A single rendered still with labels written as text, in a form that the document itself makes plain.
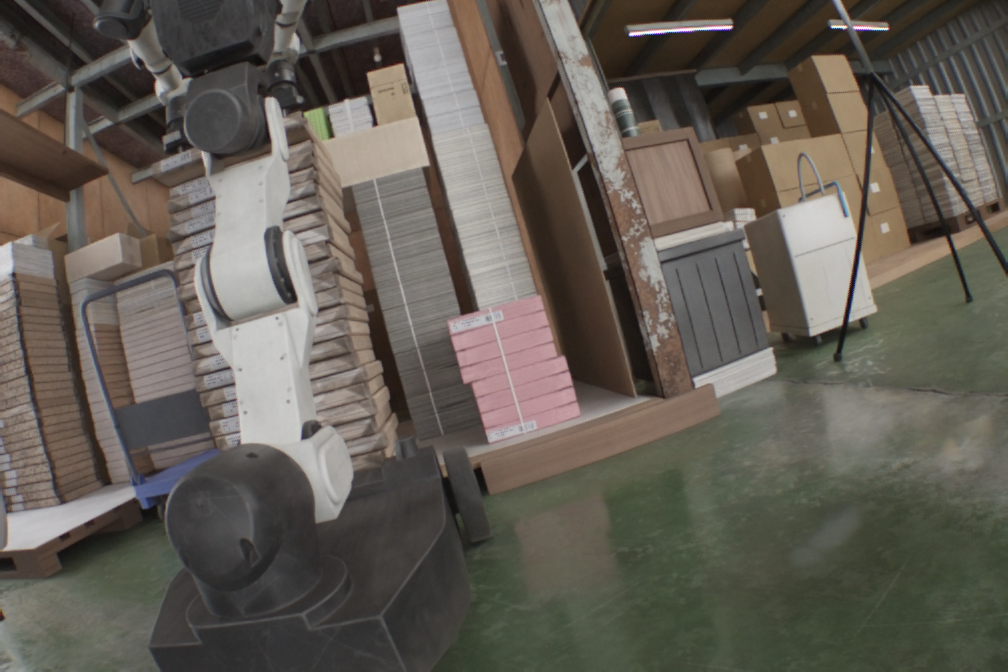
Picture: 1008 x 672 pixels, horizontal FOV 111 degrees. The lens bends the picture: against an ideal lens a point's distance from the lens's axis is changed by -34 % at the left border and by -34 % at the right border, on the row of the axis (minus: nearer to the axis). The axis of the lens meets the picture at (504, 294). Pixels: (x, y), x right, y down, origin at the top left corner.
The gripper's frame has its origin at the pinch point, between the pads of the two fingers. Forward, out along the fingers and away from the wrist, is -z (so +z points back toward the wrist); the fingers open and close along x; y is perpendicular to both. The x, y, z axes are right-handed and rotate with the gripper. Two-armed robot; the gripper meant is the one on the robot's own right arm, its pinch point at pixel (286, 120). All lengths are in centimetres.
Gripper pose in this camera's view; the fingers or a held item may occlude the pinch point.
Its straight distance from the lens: 154.7
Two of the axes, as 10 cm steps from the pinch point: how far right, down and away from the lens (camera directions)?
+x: -9.6, 2.6, -1.3
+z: -2.7, -9.6, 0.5
